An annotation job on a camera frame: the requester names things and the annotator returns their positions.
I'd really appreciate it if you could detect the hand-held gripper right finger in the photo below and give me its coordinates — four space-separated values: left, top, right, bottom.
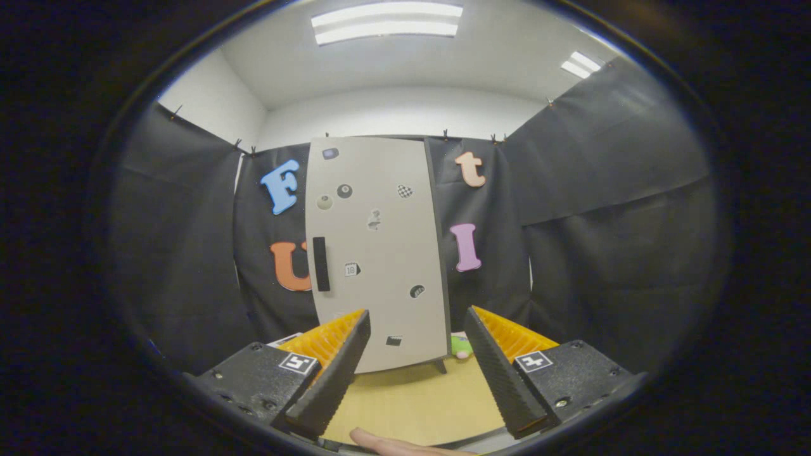
463 306 648 440

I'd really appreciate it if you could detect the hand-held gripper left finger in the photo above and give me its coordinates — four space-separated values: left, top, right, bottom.
184 308 372 442

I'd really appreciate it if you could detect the dark grey shoe cabinet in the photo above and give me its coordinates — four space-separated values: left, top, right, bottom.
305 135 452 374

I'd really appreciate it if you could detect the beige shoe cabinet door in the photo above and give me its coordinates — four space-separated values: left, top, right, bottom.
305 136 446 374

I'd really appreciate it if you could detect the black backdrop cloth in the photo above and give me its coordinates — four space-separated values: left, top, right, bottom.
108 56 720 374

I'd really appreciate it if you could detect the small ceiling light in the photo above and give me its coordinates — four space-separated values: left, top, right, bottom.
560 51 603 80

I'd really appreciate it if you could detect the long ceiling light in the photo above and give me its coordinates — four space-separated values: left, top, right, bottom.
310 1 464 46

